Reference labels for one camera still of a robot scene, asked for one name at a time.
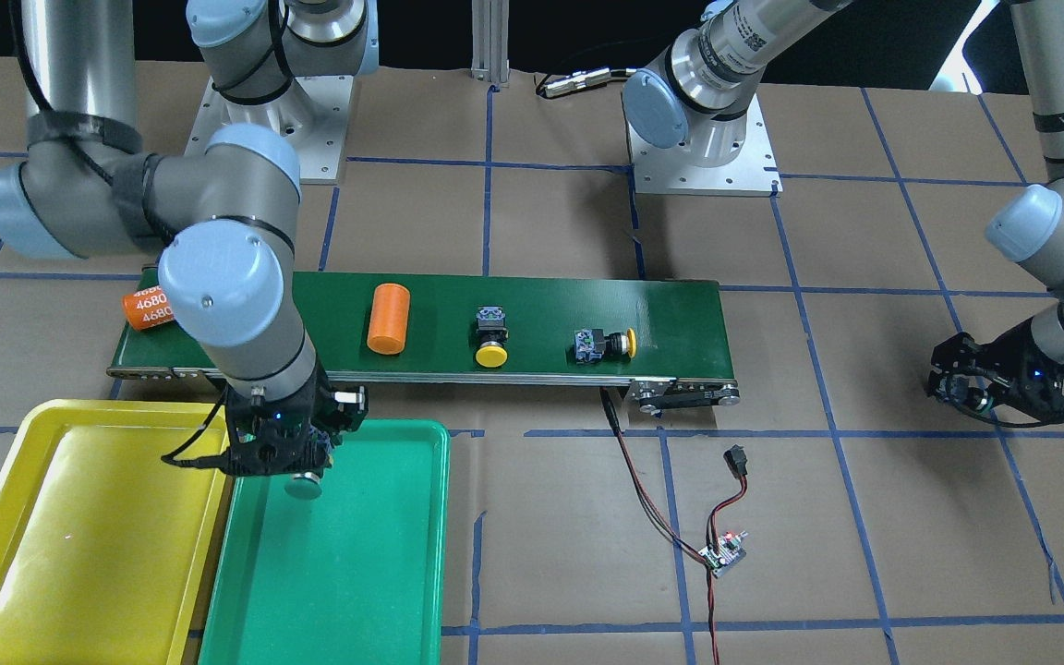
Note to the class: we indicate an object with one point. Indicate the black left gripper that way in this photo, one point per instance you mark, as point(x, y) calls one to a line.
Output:
point(1010, 362)

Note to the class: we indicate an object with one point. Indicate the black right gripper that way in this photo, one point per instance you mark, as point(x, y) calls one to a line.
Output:
point(321, 413)

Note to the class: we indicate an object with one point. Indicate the green push button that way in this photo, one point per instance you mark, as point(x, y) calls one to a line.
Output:
point(305, 486)
point(968, 397)

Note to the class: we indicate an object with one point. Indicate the plain orange cylinder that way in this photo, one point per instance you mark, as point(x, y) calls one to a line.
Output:
point(388, 320)

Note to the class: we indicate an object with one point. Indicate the orange cylinder marked 4680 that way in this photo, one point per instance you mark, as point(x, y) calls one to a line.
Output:
point(147, 308)

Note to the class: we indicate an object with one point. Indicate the yellow push button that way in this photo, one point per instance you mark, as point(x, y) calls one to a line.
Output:
point(492, 335)
point(592, 345)

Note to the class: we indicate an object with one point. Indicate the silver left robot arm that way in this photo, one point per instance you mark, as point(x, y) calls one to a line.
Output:
point(706, 78)

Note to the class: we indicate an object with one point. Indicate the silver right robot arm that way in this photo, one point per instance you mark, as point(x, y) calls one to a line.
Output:
point(224, 222)

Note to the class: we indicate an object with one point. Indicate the green plastic tray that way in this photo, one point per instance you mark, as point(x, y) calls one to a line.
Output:
point(354, 576)

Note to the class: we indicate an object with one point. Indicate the yellow plastic tray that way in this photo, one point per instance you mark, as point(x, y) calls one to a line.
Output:
point(102, 545)

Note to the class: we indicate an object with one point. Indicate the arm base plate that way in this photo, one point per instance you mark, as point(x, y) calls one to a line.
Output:
point(736, 159)
point(313, 116)

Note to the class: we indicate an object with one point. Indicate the small circuit board with wires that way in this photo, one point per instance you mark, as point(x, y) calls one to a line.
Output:
point(722, 550)

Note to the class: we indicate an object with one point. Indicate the aluminium frame post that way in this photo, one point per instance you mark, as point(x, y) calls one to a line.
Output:
point(489, 60)

